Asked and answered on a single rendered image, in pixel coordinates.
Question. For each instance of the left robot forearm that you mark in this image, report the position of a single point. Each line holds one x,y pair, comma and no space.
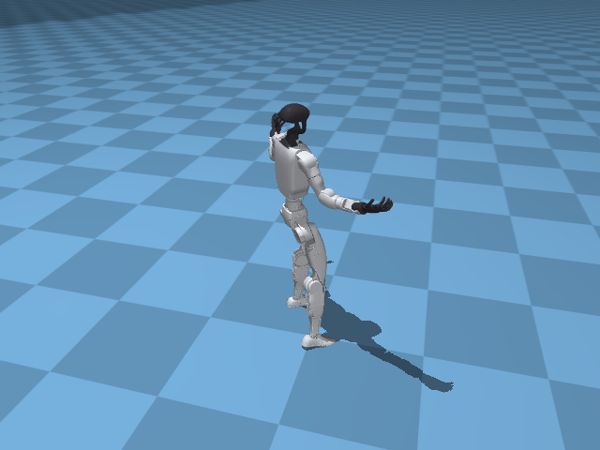
270,147

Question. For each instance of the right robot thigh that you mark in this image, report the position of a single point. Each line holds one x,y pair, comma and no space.
314,248

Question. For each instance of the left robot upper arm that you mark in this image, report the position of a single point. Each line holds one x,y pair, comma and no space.
274,138

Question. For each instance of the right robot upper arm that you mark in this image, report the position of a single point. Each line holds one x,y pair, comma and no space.
309,165

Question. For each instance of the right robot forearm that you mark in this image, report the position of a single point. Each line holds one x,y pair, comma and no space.
338,202

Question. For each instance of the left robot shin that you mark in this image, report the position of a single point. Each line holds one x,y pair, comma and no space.
299,274

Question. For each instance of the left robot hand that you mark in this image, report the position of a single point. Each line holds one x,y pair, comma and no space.
276,126

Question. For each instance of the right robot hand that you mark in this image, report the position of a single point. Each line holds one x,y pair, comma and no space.
364,208

